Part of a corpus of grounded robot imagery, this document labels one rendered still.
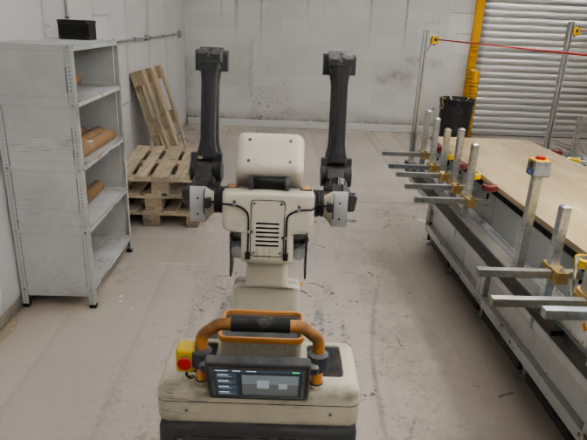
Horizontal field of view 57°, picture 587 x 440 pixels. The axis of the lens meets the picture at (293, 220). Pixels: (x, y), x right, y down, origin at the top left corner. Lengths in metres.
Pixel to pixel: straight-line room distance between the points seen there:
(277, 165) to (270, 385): 0.63
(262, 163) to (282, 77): 7.78
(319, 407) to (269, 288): 0.44
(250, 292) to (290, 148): 0.48
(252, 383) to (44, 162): 2.22
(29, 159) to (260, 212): 1.98
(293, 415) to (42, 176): 2.27
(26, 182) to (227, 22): 6.45
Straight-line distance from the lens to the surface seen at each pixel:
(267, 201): 1.59
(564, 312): 1.76
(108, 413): 2.74
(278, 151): 1.63
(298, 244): 1.80
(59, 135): 3.25
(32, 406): 2.88
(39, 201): 3.40
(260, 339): 1.45
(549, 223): 2.70
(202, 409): 1.52
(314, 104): 9.44
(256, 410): 1.51
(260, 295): 1.76
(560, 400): 2.82
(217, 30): 9.38
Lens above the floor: 1.71
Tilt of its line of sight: 20 degrees down
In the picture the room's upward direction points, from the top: 3 degrees clockwise
